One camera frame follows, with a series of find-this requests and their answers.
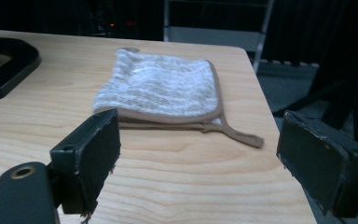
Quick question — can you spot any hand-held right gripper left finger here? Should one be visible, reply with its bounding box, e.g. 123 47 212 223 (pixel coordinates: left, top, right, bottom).
49 108 121 217

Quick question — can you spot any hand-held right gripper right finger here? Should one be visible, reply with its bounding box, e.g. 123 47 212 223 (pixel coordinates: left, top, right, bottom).
276 110 358 218

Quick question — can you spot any dark strip with pale marks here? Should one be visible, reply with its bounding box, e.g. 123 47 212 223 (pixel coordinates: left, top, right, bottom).
257 59 320 68

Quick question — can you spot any beige fluffy towel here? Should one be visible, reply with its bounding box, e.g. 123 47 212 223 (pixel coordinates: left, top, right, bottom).
92 48 265 148

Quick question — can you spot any grey round table grommet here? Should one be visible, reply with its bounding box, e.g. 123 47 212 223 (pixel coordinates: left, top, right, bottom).
119 46 141 54

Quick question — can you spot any dark device with red light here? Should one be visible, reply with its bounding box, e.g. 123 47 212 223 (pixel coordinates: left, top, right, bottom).
89 12 138 36

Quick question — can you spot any white metal stand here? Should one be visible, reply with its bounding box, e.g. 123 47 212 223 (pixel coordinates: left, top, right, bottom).
162 0 276 74

